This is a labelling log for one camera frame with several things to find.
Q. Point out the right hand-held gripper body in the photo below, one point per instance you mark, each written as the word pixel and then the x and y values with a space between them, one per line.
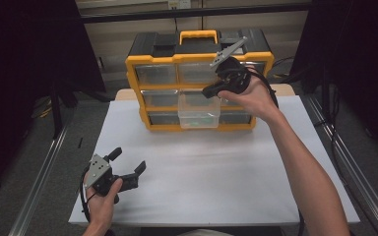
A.
pixel 233 75

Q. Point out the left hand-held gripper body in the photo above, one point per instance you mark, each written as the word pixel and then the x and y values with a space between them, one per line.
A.
pixel 97 171

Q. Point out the clear plastic drawer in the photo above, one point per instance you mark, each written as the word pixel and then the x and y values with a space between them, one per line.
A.
pixel 197 113

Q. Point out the yellow black drawer organizer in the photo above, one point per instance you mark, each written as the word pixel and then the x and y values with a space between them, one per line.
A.
pixel 164 49

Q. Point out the person's right hand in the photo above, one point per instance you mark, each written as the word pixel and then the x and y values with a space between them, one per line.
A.
pixel 256 98

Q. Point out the person's left hand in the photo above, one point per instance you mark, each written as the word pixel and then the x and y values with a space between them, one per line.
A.
pixel 101 208

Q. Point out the grid of clear drawers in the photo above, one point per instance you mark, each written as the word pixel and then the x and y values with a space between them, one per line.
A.
pixel 156 73

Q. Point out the black horizontal bar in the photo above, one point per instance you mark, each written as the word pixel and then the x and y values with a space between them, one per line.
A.
pixel 144 14

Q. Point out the black curtain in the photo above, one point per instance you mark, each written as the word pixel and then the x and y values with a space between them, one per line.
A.
pixel 19 65
pixel 357 65

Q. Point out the metal floor rail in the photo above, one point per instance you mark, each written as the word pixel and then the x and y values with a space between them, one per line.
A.
pixel 36 190
pixel 364 183

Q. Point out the white wall outlet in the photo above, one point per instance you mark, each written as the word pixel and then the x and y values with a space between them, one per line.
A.
pixel 179 4

